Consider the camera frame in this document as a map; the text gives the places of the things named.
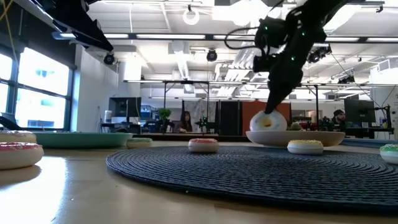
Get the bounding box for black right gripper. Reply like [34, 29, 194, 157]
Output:
[264, 14, 328, 114]

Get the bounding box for green frosted donut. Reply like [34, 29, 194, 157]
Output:
[126, 138, 154, 149]
[379, 143, 398, 165]

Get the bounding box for orange partition panel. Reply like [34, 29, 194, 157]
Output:
[241, 100, 292, 136]

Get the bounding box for cream round plate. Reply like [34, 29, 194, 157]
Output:
[245, 130, 346, 148]

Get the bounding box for person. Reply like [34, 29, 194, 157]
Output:
[329, 109, 348, 131]
[176, 110, 193, 134]

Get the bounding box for black computer monitor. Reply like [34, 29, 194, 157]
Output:
[343, 99, 377, 124]
[108, 96, 142, 118]

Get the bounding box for dark blue woven placemat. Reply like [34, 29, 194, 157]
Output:
[105, 144, 398, 214]

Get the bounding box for pink frosted donut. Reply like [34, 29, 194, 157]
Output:
[188, 138, 220, 154]
[0, 142, 45, 171]
[0, 130, 37, 144]

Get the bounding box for blue round plate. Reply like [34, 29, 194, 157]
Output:
[340, 138, 398, 149]

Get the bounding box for green potted plant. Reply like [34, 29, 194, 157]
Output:
[157, 108, 172, 133]

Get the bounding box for green round plate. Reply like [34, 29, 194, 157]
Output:
[30, 131, 134, 149]

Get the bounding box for large window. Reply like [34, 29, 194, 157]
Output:
[0, 46, 75, 131]

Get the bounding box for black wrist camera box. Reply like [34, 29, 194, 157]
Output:
[252, 16, 289, 73]

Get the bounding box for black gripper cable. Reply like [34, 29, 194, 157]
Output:
[224, 26, 265, 51]

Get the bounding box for black metal frame rig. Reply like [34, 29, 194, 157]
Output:
[162, 80, 211, 135]

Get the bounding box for overhead frame light bar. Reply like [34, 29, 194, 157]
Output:
[52, 32, 398, 44]

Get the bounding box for white ring light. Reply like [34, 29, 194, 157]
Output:
[182, 7, 201, 26]

